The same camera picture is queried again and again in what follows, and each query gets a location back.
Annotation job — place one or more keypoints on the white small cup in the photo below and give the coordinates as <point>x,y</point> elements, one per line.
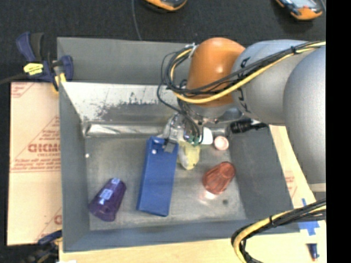
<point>207,137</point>

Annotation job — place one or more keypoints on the purple plastic cup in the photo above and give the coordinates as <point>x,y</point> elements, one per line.
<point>107,200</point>

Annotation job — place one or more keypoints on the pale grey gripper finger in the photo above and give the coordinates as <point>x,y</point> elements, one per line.
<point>170,147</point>

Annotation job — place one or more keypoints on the black cylinder on white bracket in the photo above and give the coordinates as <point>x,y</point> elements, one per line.
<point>241,126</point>

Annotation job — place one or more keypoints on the brown cardboard board red print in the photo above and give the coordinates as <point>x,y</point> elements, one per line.
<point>33,147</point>

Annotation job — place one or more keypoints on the blue box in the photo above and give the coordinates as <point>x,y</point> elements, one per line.
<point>157,179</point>

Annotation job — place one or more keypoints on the red plastic cup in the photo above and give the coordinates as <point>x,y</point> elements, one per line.
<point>219,178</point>

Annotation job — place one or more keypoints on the grey metal bin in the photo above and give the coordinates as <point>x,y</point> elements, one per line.
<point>109,157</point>

